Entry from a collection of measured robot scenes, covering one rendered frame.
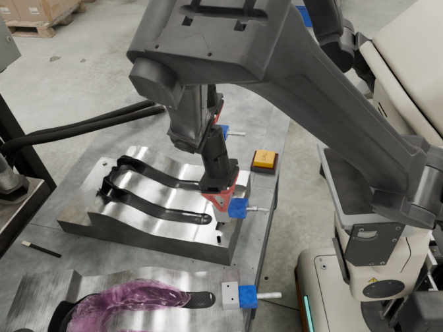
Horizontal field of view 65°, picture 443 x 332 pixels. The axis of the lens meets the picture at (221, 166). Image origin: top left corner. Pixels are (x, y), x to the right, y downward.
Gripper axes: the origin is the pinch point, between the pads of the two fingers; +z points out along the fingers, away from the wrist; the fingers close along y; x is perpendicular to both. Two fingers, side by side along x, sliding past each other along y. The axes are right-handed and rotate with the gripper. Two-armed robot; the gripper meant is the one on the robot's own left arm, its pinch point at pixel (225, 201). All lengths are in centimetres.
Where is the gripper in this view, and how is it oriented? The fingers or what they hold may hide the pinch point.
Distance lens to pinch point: 84.1
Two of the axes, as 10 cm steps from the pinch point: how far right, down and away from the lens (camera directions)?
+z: 1.9, 8.1, 5.6
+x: 9.4, 0.2, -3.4
